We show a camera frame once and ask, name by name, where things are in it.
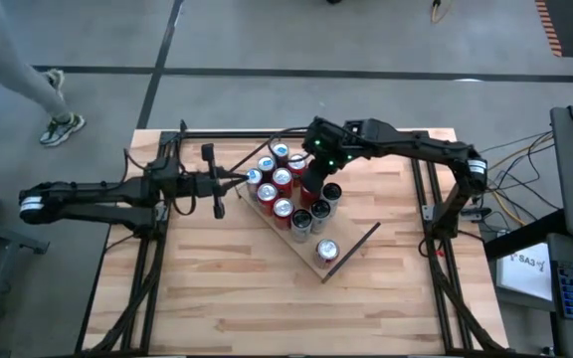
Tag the red Coca-Cola Zero Sugar can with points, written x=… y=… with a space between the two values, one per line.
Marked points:
x=267 y=192

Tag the black aluminium rig frame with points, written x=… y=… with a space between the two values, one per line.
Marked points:
x=217 y=134

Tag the grey metal cart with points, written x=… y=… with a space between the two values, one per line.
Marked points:
x=3 y=236

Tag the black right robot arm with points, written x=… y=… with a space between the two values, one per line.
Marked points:
x=416 y=146

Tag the black support bar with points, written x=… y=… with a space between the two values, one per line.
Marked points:
x=520 y=236

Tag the person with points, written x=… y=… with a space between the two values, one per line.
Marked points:
x=18 y=74

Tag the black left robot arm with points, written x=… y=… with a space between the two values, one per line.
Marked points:
x=92 y=191

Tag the white SA3 sign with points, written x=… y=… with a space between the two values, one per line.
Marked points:
x=520 y=278

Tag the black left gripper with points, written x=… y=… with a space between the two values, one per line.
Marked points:
x=207 y=185

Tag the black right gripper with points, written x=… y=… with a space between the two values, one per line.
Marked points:
x=324 y=161

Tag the orange Fanta soda can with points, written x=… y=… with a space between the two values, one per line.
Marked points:
x=297 y=163
x=282 y=176
x=283 y=208

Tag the blue silver Red Bull can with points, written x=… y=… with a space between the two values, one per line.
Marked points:
x=254 y=176
x=266 y=163
x=280 y=149

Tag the red Star Wars Coca-Cola can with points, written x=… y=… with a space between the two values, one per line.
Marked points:
x=327 y=251

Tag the white Celsius slim can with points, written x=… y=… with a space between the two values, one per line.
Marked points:
x=301 y=220
x=332 y=192
x=320 y=210

